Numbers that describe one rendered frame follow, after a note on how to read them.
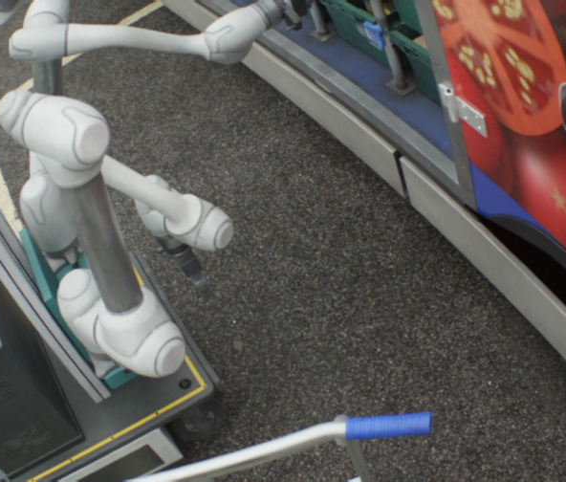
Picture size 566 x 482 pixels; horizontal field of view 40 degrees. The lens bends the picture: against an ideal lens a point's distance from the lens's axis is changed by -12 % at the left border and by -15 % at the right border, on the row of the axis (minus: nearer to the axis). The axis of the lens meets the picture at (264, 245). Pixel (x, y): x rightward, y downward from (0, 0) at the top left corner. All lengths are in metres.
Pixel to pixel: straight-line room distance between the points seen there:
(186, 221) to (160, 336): 0.28
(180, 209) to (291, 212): 1.26
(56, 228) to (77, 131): 0.93
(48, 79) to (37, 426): 1.03
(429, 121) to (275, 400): 1.01
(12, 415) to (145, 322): 0.62
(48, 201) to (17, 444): 0.76
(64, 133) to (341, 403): 1.42
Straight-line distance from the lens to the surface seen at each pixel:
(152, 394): 2.54
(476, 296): 2.85
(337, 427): 1.23
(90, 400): 2.63
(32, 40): 2.21
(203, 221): 2.08
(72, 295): 2.14
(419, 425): 1.20
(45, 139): 1.70
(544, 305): 2.24
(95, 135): 1.67
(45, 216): 2.52
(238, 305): 3.05
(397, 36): 2.44
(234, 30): 2.20
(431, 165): 2.39
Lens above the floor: 2.28
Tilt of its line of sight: 46 degrees down
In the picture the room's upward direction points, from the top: 24 degrees counter-clockwise
